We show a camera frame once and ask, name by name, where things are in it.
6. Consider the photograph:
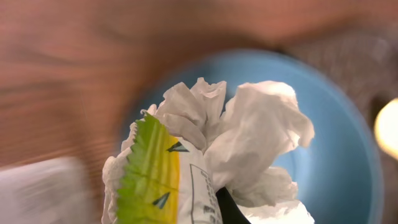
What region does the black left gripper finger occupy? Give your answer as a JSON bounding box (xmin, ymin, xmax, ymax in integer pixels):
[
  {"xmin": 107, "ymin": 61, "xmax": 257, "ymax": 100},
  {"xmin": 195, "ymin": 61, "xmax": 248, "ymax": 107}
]
[{"xmin": 216, "ymin": 187, "xmax": 251, "ymax": 224}]

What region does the white tissue paper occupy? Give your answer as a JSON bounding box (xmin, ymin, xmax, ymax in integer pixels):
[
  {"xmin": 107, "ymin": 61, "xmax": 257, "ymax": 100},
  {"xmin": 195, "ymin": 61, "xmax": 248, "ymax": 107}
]
[{"xmin": 101, "ymin": 78, "xmax": 315, "ymax": 223}]

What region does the green yellow snack wrapper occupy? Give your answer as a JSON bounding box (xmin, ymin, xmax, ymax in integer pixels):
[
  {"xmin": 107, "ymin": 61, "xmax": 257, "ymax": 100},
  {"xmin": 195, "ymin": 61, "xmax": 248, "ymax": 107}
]
[{"xmin": 116, "ymin": 113, "xmax": 181, "ymax": 224}]

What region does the dark blue plate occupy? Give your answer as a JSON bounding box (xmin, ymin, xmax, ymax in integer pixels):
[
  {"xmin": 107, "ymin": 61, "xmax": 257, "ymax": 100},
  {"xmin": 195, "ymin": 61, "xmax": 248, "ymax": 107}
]
[{"xmin": 122, "ymin": 50, "xmax": 384, "ymax": 223}]

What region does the clear plastic waste bin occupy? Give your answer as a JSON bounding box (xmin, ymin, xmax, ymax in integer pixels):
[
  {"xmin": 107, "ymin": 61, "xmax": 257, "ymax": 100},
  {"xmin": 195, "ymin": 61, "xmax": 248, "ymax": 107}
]
[{"xmin": 1, "ymin": 157, "xmax": 99, "ymax": 224}]

